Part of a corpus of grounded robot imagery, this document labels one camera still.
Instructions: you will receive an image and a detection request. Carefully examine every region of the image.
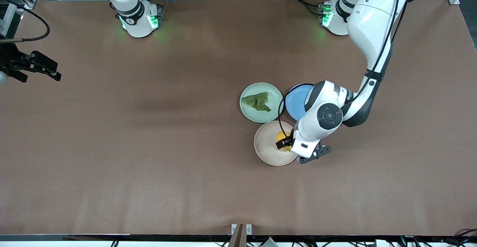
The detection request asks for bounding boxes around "yellow lemon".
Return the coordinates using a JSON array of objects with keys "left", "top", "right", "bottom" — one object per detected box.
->
[{"left": 275, "top": 130, "right": 293, "bottom": 152}]

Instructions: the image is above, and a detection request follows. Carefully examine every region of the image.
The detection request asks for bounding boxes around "green lettuce leaf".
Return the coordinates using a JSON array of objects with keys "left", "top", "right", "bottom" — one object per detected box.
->
[{"left": 241, "top": 92, "right": 272, "bottom": 113}]

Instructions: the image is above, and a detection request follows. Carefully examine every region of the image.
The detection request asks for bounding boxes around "beige round plate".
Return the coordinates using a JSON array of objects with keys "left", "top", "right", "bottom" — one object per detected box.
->
[{"left": 253, "top": 120, "right": 299, "bottom": 167}]

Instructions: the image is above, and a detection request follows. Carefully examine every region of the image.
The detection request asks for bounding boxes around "light green round plate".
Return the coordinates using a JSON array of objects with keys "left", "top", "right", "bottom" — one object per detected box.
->
[{"left": 239, "top": 82, "right": 285, "bottom": 124}]

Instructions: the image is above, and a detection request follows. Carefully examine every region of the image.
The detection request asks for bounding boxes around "blue round plate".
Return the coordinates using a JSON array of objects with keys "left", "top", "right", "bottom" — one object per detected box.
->
[{"left": 285, "top": 83, "right": 316, "bottom": 122}]

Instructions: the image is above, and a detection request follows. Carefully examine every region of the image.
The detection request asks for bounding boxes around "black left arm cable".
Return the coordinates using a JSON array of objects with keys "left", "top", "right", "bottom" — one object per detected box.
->
[{"left": 277, "top": 0, "right": 401, "bottom": 140}]

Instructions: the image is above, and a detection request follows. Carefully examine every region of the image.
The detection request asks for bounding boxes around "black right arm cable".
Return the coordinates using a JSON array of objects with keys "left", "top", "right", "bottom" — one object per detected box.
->
[{"left": 0, "top": 6, "right": 51, "bottom": 43}]

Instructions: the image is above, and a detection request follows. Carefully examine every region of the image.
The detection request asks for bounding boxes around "metal table edge bracket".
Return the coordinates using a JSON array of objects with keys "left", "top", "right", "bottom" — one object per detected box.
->
[{"left": 228, "top": 223, "right": 253, "bottom": 247}]

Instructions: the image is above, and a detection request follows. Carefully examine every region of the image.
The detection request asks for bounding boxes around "black arm base cable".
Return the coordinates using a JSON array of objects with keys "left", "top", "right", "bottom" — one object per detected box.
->
[{"left": 296, "top": 0, "right": 324, "bottom": 16}]

